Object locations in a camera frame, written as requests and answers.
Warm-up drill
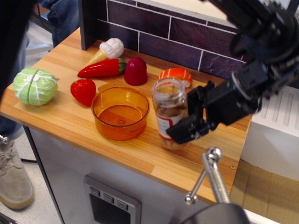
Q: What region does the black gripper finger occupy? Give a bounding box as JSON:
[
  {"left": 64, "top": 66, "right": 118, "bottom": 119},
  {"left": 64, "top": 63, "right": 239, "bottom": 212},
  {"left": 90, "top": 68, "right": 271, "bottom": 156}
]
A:
[
  {"left": 166, "top": 114, "right": 210, "bottom": 144},
  {"left": 187, "top": 86, "right": 206, "bottom": 117}
]

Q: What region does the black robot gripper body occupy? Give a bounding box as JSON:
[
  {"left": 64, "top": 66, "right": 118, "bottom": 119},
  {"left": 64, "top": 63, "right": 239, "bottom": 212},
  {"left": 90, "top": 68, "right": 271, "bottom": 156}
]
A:
[{"left": 199, "top": 60, "right": 269, "bottom": 131}]

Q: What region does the clear jar of almonds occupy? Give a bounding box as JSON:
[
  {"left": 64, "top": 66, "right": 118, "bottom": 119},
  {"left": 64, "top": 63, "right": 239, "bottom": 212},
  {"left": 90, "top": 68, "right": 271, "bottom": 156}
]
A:
[{"left": 152, "top": 77, "right": 188, "bottom": 150}]

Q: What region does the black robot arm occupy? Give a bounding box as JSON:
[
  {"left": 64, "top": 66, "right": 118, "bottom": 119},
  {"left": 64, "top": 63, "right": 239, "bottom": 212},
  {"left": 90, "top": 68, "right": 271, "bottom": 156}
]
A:
[{"left": 166, "top": 0, "right": 299, "bottom": 144}]

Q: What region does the orange transparent plastic pot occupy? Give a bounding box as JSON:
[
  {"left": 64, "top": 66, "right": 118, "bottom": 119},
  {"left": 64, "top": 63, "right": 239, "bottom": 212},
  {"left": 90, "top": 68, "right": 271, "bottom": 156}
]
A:
[{"left": 91, "top": 84, "right": 150, "bottom": 141}]

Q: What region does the orange salmon sushi toy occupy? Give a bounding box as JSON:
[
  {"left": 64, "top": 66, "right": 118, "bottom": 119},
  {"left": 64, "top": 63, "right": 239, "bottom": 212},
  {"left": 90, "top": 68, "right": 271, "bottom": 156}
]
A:
[{"left": 158, "top": 67, "right": 193, "bottom": 88}]

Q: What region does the white toy sink unit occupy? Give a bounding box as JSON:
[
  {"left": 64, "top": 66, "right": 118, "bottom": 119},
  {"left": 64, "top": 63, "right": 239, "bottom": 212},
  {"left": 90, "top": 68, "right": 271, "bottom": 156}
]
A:
[{"left": 241, "top": 86, "right": 299, "bottom": 181}]

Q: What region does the dark red toy egg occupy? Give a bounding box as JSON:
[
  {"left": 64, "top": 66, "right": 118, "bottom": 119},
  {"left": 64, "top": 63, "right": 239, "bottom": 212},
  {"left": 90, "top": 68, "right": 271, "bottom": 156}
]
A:
[{"left": 124, "top": 57, "right": 148, "bottom": 86}]

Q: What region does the red toy chili pepper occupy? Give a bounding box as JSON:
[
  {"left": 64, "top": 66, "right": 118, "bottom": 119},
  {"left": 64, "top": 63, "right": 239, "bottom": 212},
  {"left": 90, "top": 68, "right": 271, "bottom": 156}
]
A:
[{"left": 77, "top": 58, "right": 127, "bottom": 78}]

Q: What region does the toy ice cream cone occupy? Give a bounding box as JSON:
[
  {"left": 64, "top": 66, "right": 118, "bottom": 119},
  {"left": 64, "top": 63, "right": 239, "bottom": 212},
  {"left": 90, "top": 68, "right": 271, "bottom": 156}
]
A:
[{"left": 86, "top": 38, "right": 124, "bottom": 66}]

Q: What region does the red toy strawberry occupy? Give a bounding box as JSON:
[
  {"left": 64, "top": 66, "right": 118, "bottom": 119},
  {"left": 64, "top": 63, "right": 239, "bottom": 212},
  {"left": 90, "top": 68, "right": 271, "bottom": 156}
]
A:
[{"left": 71, "top": 79, "right": 96, "bottom": 107}]

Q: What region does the grey toy oven panel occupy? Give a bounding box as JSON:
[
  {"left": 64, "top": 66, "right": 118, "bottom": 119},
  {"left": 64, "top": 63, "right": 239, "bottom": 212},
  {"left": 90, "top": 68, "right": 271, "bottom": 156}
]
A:
[{"left": 84, "top": 176, "right": 142, "bottom": 224}]

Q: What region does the blue jeans leg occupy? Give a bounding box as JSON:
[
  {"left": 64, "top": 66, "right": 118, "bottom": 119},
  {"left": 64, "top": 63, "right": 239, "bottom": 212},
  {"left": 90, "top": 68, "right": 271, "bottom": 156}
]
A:
[
  {"left": 0, "top": 23, "right": 30, "bottom": 140},
  {"left": 39, "top": 0, "right": 79, "bottom": 48}
]

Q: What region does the green toy cabbage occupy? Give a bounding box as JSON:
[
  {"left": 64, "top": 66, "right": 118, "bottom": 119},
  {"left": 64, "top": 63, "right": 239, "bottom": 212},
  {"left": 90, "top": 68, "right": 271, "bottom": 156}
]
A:
[{"left": 13, "top": 68, "right": 58, "bottom": 106}]

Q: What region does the beige suede shoe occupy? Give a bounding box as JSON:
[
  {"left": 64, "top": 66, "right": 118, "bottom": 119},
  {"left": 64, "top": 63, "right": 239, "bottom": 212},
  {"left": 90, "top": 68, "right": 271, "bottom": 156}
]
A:
[{"left": 0, "top": 140, "right": 34, "bottom": 210}]

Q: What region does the metal clamp screw handle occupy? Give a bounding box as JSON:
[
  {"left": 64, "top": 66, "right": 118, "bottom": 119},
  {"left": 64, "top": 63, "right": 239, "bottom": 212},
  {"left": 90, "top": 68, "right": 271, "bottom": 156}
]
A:
[{"left": 185, "top": 147, "right": 231, "bottom": 205}]

